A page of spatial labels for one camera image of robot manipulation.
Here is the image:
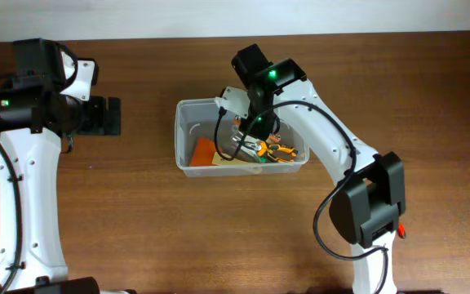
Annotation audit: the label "clear plastic storage container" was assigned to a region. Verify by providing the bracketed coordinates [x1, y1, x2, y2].
[175, 98, 309, 177]

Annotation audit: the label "orange scraper with wooden handle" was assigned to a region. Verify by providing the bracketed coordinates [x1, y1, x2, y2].
[188, 137, 263, 167]

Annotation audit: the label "orange socket bit rail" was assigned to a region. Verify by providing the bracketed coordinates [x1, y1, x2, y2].
[233, 116, 281, 144]

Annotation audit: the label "red handled side cutters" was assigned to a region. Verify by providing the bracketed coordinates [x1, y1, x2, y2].
[397, 223, 406, 238]

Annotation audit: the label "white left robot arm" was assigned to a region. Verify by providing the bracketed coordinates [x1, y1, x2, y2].
[0, 38, 121, 293]

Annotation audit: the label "orange black long-nose pliers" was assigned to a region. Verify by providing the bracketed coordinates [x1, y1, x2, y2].
[258, 140, 299, 163]

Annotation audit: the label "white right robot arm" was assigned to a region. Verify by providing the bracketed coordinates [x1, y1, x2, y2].
[229, 44, 406, 293]

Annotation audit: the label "clear case of coloured plugs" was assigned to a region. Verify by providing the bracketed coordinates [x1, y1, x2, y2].
[230, 125, 266, 163]

